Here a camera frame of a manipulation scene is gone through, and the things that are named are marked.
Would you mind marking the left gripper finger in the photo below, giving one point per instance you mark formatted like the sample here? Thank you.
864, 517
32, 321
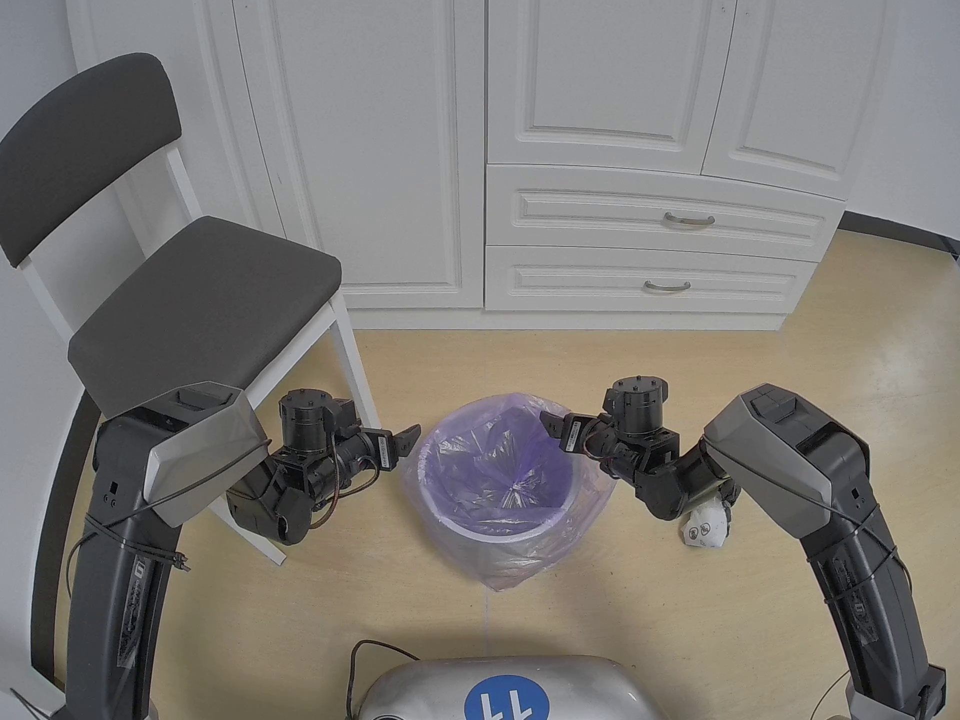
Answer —
407, 439

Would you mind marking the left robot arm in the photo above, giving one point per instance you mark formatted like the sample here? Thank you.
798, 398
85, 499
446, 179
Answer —
112, 589

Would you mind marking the crumpled white printed paper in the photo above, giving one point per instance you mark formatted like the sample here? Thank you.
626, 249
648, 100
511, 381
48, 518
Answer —
705, 529

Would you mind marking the white trash bin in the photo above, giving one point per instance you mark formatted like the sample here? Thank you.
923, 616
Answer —
495, 544

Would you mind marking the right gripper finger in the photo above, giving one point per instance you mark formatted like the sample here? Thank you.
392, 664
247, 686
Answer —
553, 424

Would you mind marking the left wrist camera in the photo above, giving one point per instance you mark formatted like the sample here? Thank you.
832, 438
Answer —
345, 417

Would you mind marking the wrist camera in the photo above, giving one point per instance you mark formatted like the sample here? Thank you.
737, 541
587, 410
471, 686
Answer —
345, 417
610, 402

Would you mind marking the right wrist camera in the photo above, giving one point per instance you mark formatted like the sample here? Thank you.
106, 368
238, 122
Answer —
610, 402

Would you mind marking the white wardrobe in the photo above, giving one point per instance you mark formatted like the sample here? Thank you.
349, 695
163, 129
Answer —
600, 64

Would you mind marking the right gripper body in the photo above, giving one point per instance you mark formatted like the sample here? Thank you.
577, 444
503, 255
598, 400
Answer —
589, 436

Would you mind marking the purple plastic bag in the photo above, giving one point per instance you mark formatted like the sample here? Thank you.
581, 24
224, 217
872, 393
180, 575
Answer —
525, 559

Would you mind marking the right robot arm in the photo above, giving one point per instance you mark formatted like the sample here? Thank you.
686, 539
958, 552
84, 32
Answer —
787, 439

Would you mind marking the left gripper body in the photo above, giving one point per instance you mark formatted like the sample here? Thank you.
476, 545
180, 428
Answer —
375, 451

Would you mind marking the white chair dark grey seat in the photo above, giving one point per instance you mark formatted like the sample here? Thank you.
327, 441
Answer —
210, 304

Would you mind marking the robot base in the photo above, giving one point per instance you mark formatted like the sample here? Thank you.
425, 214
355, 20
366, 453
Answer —
510, 687

